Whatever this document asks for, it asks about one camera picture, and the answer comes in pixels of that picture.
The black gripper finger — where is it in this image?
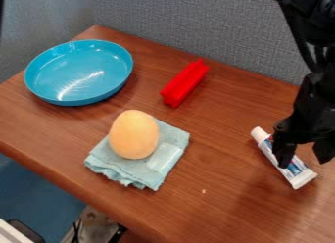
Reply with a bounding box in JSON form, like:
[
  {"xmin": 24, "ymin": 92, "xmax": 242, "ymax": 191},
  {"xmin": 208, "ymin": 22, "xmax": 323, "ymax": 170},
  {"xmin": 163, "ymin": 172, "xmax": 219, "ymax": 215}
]
[
  {"xmin": 312, "ymin": 136, "xmax": 335, "ymax": 164},
  {"xmin": 272, "ymin": 131, "xmax": 298, "ymax": 169}
]

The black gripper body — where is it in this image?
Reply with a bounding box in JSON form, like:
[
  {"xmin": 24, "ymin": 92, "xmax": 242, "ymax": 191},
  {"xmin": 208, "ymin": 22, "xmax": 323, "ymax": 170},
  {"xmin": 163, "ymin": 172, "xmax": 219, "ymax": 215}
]
[{"xmin": 274, "ymin": 73, "xmax": 335, "ymax": 144}]

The white toothpaste tube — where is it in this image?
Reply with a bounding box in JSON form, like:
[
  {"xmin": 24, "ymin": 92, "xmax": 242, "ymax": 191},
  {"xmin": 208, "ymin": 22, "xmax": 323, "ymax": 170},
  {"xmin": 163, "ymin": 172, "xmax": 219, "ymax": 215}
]
[{"xmin": 250, "ymin": 126, "xmax": 318, "ymax": 190}]

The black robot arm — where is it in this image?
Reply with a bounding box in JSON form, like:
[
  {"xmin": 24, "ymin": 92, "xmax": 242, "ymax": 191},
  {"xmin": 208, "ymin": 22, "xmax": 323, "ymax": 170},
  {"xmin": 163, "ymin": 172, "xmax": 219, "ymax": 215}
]
[{"xmin": 272, "ymin": 0, "xmax": 335, "ymax": 169}]

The blue plate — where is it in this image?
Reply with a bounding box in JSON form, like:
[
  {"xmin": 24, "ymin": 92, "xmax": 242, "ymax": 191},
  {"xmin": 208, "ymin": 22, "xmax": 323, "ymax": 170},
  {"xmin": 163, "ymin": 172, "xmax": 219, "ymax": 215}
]
[{"xmin": 24, "ymin": 39, "xmax": 133, "ymax": 106}]

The clear small plastic piece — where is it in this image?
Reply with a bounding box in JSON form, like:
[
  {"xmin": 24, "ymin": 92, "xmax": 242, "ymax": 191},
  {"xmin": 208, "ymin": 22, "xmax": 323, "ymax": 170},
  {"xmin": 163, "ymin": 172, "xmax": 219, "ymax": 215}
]
[{"xmin": 147, "ymin": 143, "xmax": 181, "ymax": 173}]

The red plastic block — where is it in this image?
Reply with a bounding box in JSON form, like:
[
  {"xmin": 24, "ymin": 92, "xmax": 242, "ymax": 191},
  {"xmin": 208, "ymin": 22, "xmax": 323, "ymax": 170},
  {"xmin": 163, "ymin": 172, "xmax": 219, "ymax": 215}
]
[{"xmin": 160, "ymin": 59, "xmax": 209, "ymax": 108}]

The light blue folded cloth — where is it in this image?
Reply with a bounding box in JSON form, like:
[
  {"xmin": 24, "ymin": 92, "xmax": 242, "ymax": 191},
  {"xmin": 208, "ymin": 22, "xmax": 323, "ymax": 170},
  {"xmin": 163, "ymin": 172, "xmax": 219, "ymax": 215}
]
[{"xmin": 84, "ymin": 120, "xmax": 189, "ymax": 191}]

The orange egg-shaped sponge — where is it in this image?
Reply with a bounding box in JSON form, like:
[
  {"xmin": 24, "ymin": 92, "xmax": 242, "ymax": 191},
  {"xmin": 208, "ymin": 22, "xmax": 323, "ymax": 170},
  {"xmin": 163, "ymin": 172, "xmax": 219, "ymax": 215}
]
[{"xmin": 108, "ymin": 110, "xmax": 160, "ymax": 160}]

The grey equipment under table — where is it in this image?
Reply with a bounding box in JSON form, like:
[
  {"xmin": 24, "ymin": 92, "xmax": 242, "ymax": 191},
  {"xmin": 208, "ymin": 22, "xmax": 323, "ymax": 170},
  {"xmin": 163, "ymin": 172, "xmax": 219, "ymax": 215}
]
[{"xmin": 0, "ymin": 206, "xmax": 128, "ymax": 243}]

